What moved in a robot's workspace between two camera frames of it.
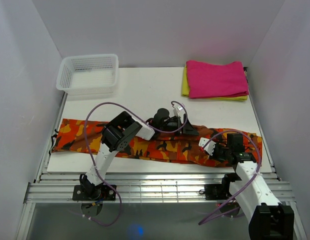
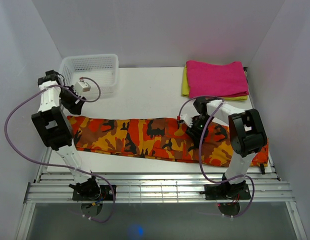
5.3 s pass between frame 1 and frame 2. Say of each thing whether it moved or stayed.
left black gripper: moved
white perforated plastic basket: stayed
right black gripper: moved
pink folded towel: stayed
